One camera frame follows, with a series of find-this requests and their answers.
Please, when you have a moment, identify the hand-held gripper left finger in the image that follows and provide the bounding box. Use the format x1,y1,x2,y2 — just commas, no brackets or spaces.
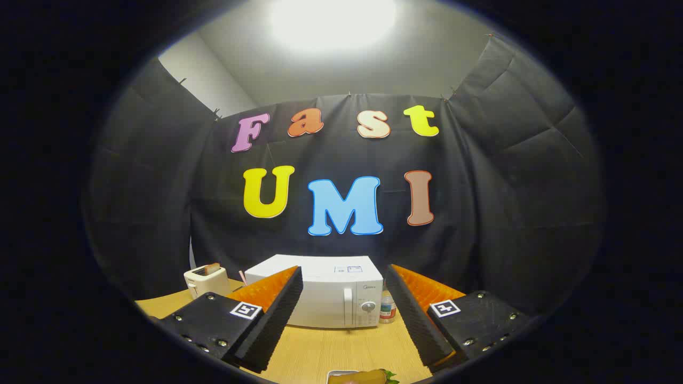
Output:
151,266,304,374

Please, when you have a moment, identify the ceiling light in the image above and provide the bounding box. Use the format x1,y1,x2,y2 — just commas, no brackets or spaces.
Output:
269,0,398,51

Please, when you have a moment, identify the white microwave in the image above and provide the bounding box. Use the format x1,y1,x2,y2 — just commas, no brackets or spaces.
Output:
244,254,384,329

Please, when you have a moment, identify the burger with lettuce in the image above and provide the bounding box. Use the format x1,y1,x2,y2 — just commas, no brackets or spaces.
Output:
328,369,400,384

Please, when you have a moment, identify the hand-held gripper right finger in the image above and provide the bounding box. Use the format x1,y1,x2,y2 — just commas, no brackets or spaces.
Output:
384,263,534,374

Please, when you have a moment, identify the white toaster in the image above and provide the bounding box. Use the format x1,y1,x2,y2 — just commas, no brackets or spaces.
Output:
184,265,231,299

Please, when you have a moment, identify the clear plastic bottle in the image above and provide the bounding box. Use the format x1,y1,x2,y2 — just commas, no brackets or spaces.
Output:
379,285,397,324

